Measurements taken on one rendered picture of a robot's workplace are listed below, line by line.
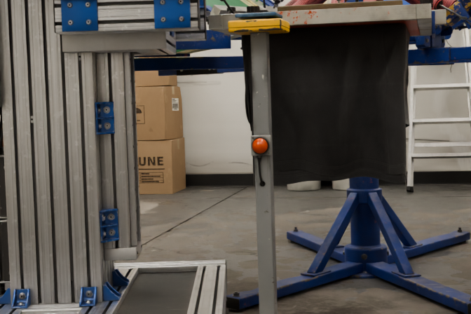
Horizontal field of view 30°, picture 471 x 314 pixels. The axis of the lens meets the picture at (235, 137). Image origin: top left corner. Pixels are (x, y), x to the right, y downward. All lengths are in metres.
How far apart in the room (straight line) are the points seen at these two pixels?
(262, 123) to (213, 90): 5.10
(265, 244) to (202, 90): 5.14
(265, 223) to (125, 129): 0.50
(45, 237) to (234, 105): 4.89
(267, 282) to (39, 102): 0.77
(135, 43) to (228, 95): 4.93
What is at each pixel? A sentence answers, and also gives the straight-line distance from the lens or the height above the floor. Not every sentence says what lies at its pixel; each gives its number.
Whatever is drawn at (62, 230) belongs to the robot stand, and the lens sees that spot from 2.42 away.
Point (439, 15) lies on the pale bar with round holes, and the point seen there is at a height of 1.02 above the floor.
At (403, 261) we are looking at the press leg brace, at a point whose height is 0.10.
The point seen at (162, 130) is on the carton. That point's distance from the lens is 6.86.
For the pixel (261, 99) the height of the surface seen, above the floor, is 0.76.
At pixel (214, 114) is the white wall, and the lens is 7.24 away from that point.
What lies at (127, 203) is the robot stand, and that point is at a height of 0.49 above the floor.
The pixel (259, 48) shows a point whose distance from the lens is 2.15.
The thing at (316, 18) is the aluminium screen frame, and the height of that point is 0.97.
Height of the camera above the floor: 0.78
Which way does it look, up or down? 3 degrees down
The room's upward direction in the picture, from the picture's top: 2 degrees counter-clockwise
